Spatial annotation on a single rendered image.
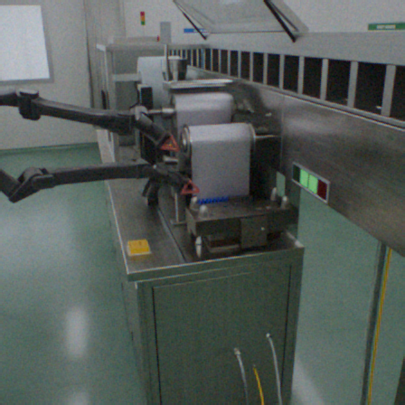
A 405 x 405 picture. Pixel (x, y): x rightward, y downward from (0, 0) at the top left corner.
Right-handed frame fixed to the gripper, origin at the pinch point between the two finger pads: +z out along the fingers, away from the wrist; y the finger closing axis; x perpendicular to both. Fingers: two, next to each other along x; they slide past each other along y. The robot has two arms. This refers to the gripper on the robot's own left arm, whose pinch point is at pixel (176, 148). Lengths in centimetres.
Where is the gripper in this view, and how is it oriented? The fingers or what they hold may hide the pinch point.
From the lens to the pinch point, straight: 171.9
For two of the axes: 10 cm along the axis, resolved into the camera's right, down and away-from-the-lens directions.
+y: 3.0, 4.4, -8.5
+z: 7.1, 4.9, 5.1
